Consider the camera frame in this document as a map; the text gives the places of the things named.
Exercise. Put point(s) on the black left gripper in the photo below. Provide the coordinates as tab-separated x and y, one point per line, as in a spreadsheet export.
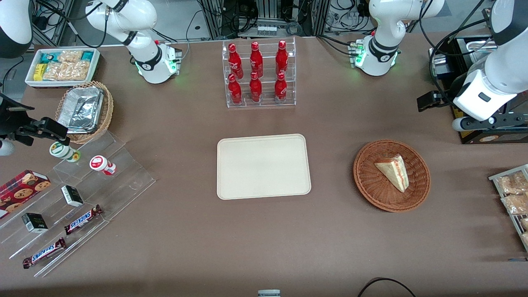
446	99

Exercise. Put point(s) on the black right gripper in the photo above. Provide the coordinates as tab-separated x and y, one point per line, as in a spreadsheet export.
9	121

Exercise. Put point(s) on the triangular sandwich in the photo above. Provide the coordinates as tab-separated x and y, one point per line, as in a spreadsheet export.
394	171

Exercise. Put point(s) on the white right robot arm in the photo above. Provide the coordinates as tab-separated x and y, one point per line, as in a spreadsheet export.
152	62

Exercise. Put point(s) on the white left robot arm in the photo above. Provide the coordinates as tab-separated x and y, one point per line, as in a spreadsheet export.
381	45

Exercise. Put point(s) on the aluminium foil tray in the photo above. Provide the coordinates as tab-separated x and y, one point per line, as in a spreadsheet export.
80	109

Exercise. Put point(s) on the light wicker basket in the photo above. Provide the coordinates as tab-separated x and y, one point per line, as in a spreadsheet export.
108	111

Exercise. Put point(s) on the round brown wicker basket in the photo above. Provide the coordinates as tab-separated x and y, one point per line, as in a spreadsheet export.
371	185

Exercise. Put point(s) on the beige plastic tray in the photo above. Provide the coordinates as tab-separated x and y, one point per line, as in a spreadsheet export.
264	167

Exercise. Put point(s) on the green sunflower lidded can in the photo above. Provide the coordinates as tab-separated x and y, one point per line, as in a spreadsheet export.
64	151

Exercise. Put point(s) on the yellow snack pack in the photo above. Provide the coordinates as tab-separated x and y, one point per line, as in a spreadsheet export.
38	72

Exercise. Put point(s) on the red tartan cookie box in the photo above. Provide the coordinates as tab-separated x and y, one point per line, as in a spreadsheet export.
20	192

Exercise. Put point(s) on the large clear cracker bag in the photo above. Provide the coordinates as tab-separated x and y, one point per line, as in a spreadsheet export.
66	71

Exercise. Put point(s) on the red lidded can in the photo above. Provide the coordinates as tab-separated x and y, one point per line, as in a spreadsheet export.
101	164

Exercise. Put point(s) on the small black carton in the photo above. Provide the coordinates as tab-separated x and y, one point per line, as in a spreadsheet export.
35	222
72	196

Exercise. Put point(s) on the teal snack pack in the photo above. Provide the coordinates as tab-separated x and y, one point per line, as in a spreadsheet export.
87	56
49	57

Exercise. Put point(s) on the small clear cracker bag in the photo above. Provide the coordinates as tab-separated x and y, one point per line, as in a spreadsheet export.
70	56

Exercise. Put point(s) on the white rectangular snack box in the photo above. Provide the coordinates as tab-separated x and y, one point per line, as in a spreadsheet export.
95	66

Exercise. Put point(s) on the clear acrylic stepped shelf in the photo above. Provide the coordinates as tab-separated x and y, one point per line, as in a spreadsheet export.
123	177

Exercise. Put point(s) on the Snickers chocolate bar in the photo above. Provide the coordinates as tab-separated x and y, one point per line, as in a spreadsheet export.
82	220
44	253

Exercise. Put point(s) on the clear bag of pastries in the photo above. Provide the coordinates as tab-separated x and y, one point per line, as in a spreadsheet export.
525	240
524	223
516	204
513	183

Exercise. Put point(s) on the red cola bottle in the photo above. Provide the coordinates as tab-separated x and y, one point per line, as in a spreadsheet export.
255	90
235	64
281	60
256	62
280	90
235	91

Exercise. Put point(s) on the clear acrylic bottle rack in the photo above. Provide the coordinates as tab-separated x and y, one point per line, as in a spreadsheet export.
267	103

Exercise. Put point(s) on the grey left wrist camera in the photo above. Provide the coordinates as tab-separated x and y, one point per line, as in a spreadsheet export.
468	123

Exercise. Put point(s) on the aluminium equipment frame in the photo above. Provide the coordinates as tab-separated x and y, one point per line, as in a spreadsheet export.
268	16

